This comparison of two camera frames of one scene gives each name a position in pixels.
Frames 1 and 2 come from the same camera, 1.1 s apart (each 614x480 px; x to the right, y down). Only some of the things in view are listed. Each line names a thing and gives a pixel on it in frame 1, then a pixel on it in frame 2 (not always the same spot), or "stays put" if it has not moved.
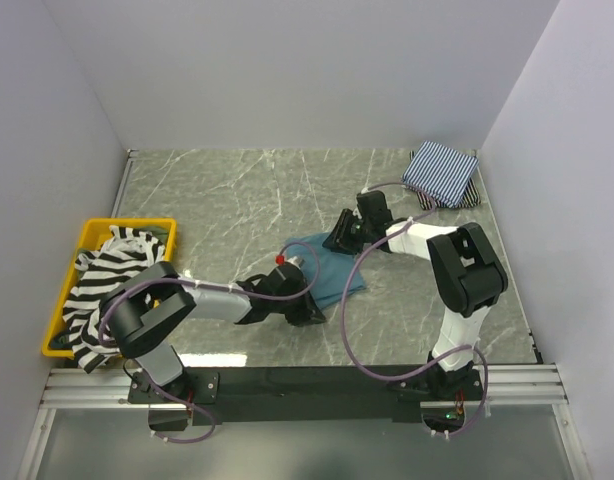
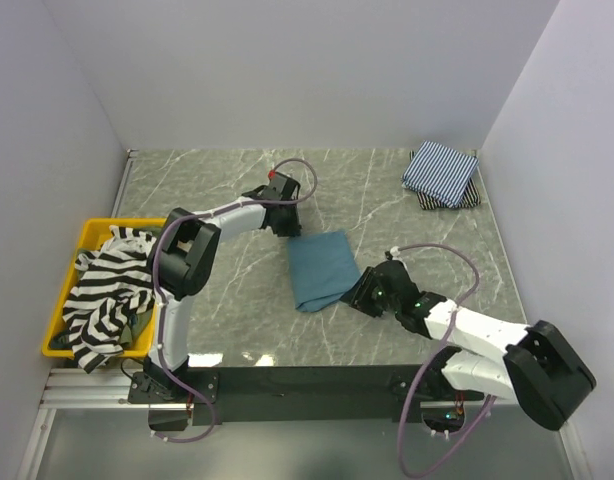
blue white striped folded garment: [440, 173] stays put
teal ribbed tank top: [333, 270] stays put
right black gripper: [340, 238] -> [358, 295]
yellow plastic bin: [94, 233] stays put
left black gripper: [308, 313] -> [294, 228]
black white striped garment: [121, 253] stays put
